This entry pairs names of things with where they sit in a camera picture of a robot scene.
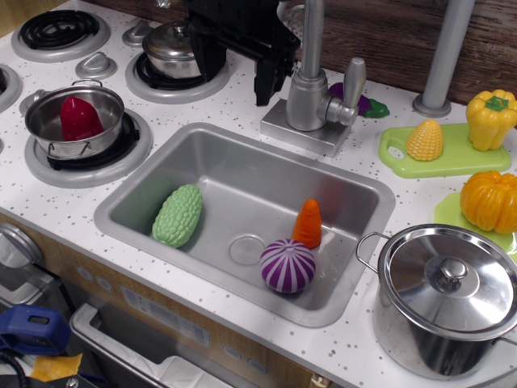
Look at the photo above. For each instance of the grey oven door handle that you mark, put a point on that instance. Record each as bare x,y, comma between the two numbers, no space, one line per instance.
140,356

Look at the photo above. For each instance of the light green plate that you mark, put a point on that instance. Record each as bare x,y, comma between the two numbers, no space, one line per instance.
448,212

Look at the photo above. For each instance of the yellow bell pepper toy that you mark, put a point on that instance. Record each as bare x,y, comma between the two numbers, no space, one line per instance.
491,115

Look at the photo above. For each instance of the far left stove burner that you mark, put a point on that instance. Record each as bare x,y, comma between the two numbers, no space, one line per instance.
13,88

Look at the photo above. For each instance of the clear plastic strainer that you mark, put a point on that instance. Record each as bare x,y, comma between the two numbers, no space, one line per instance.
294,20

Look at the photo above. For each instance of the large steel pot with lid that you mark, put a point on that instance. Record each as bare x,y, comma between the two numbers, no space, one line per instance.
445,297

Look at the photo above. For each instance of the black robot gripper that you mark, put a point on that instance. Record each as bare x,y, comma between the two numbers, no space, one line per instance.
250,28

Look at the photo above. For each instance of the orange carrot toy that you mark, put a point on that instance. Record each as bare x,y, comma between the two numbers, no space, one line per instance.
308,225

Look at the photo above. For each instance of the orange pumpkin toy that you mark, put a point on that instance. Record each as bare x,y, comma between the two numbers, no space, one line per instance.
488,201

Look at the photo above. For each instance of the open steel pot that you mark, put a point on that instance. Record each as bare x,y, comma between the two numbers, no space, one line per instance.
43,121

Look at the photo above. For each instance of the purple striped onion toy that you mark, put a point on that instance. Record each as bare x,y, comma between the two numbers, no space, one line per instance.
287,266

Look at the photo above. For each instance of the silver round oven knob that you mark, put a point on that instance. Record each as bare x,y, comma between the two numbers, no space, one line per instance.
18,250

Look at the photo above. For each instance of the back left stove burner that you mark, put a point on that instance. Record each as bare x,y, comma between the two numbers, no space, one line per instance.
62,35

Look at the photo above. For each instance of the silver toy sink basin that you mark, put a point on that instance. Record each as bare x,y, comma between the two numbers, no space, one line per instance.
252,193

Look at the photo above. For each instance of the green cutting board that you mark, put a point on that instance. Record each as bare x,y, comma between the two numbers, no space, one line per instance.
458,157

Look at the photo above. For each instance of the small steel pot with lid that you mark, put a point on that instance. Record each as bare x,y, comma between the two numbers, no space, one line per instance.
168,49

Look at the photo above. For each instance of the purple eggplant toy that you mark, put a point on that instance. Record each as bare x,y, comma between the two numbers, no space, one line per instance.
368,108

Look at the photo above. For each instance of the green bitter melon toy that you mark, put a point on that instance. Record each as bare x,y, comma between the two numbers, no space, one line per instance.
178,217

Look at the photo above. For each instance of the silver toy faucet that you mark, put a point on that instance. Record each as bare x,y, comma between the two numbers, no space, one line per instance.
311,118

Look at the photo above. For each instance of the yellow cloth piece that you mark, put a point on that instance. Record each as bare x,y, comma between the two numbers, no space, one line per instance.
49,368

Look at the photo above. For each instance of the red pepper toy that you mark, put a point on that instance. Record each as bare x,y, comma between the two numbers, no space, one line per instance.
79,119

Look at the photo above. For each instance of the stove burner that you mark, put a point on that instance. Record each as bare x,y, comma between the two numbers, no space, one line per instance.
62,35
142,90
129,151
13,88

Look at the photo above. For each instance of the grey stove knob upper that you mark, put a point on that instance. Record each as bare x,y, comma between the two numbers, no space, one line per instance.
135,35

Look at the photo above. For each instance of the grey stove knob lower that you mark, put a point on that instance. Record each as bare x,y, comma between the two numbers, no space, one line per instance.
97,66

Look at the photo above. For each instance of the yellow corn toy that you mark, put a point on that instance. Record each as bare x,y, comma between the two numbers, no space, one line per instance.
425,143

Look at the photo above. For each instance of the grey vertical pole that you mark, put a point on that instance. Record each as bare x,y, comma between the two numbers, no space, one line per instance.
434,102

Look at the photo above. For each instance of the back right stove burner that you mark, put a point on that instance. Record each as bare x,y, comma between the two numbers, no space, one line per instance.
142,90

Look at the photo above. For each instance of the front right stove burner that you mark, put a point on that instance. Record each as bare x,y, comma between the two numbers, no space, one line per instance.
129,151

